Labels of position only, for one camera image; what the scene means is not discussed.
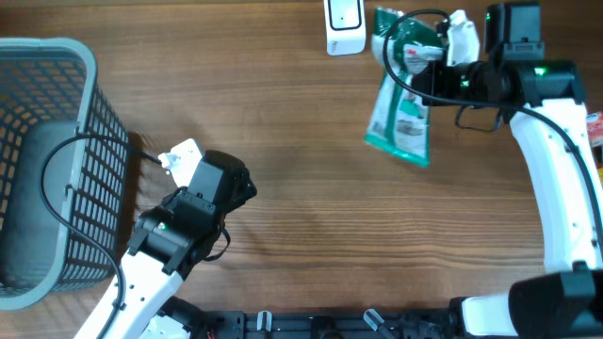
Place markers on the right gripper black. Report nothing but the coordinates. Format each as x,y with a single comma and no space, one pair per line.
436,72

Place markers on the green 3M gloves packet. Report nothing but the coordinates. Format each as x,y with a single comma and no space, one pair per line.
400,123

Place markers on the small red tissue box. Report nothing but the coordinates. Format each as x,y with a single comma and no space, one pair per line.
595,128

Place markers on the yellow red sauce bottle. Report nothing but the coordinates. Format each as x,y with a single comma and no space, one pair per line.
599,167

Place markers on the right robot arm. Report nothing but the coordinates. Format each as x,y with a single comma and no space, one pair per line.
543,102

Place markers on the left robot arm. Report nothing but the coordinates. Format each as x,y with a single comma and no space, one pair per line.
168,242

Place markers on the grey plastic mesh basket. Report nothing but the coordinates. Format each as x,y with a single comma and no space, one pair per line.
63,171

